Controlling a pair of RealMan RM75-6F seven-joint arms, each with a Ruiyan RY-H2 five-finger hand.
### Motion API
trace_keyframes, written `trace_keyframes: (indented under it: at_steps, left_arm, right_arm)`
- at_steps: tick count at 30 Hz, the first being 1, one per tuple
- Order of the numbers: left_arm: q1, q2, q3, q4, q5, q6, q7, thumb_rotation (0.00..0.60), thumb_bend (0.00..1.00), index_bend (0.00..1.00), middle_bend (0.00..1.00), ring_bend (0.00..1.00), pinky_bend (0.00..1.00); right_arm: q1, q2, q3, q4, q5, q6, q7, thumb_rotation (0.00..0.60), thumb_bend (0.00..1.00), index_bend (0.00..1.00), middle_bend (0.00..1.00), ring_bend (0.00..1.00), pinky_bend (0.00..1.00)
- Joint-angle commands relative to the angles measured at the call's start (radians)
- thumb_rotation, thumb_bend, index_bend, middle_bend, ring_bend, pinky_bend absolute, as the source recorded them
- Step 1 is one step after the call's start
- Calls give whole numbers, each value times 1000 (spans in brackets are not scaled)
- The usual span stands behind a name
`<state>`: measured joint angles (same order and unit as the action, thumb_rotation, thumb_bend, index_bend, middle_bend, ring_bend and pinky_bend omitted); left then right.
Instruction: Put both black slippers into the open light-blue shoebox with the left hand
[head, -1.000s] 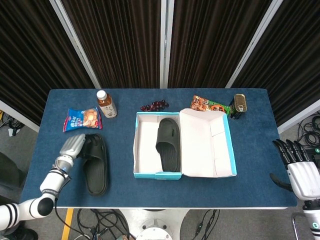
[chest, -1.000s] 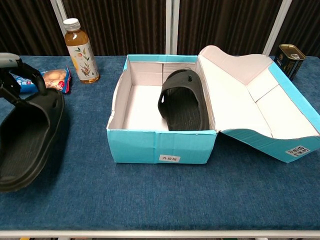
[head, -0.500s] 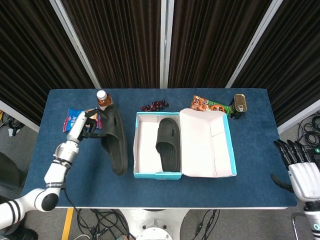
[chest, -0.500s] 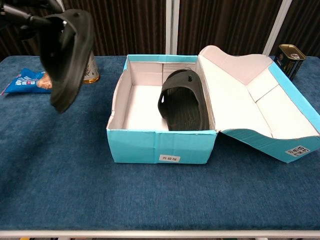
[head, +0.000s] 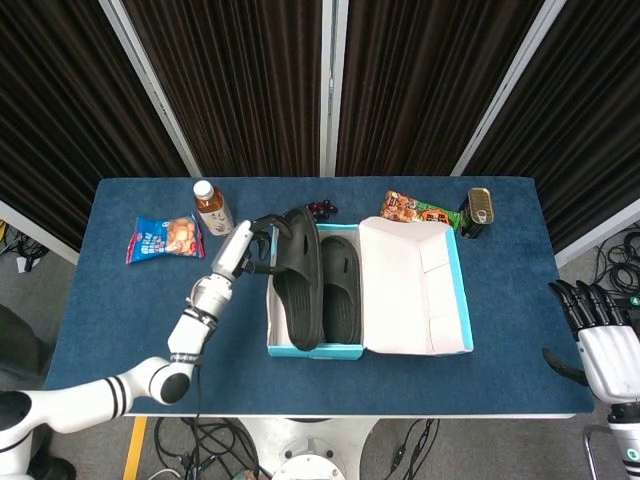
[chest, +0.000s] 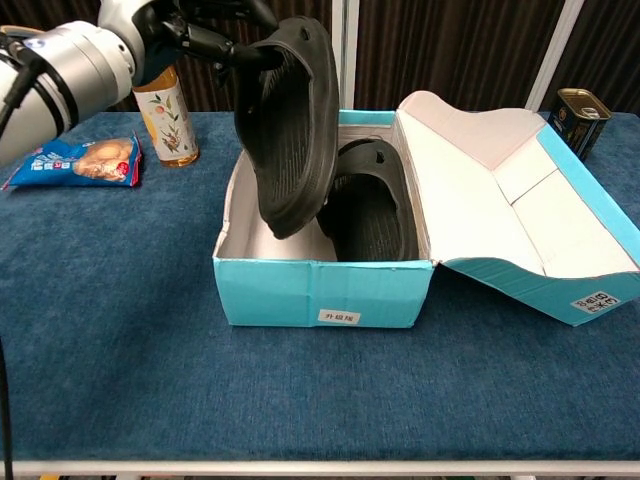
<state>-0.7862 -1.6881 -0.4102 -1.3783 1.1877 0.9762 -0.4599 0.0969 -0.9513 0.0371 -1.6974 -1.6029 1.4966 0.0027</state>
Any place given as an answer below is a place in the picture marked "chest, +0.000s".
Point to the light blue cardboard shoe box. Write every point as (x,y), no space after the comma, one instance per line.
(320,290)

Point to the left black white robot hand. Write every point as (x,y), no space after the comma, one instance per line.
(120,15)

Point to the blue snack bag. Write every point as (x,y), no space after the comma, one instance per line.
(65,165)

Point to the dark tin can gold lid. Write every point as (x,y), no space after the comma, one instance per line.
(575,125)

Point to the tea bottle with white cap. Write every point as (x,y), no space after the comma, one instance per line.
(170,125)

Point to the grey metal partition post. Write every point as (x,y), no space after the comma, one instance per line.
(345,55)
(555,50)

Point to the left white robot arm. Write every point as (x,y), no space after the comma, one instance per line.
(85,65)

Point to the black rubber slipper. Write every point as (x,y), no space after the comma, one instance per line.
(295,140)
(375,220)

